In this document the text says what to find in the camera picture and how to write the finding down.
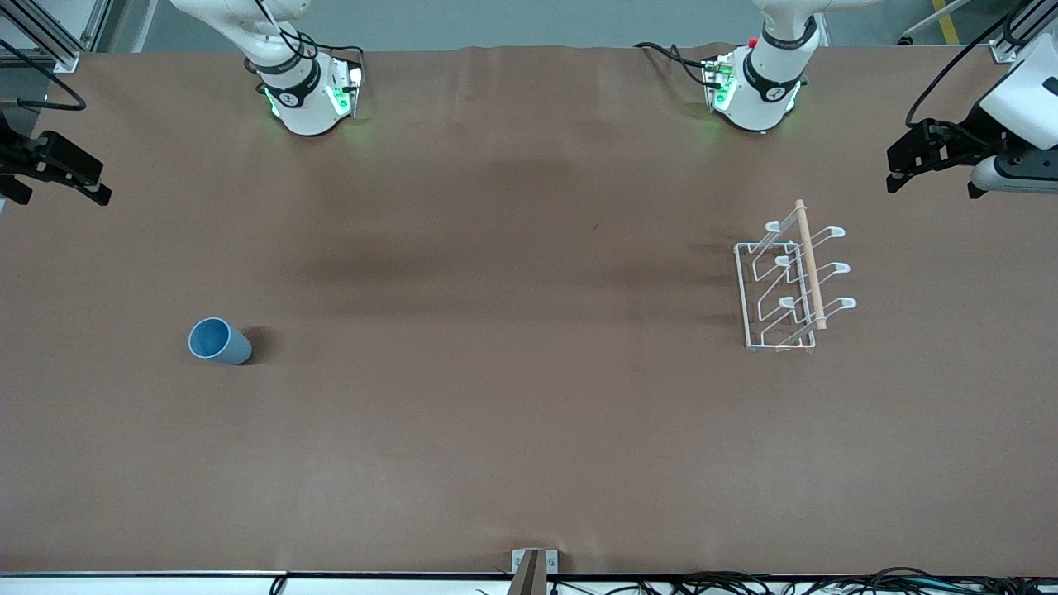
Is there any light blue plastic cup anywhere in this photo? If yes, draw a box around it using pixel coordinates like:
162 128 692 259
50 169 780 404
188 317 253 365

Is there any brown table mat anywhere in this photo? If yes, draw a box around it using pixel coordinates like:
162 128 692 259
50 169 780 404
0 43 1058 577

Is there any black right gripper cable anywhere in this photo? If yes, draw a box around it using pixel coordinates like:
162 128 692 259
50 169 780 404
0 37 88 112

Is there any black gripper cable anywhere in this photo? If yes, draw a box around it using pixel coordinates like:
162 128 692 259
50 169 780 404
0 37 88 112
906 7 1030 130

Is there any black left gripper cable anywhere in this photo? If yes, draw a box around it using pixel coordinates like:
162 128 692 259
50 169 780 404
906 7 1030 130

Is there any aluminium frame profile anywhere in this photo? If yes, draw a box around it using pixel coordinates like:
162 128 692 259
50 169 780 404
988 0 1058 64
0 0 112 73

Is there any white wire cup holder rack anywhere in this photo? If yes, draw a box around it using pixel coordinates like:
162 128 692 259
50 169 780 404
734 199 857 354

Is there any black left arm base cable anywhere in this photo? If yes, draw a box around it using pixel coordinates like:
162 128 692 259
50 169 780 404
634 41 722 88

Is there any black arm base cable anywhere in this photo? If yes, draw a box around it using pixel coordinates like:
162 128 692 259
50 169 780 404
281 31 365 69
634 41 722 88

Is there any black right arm base cable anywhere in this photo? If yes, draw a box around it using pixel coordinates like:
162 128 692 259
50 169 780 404
281 31 365 69

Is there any black cable bundle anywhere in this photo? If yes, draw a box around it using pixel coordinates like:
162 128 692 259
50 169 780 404
550 566 1058 595

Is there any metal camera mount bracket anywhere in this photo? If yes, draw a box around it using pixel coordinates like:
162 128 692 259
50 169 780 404
512 549 559 595

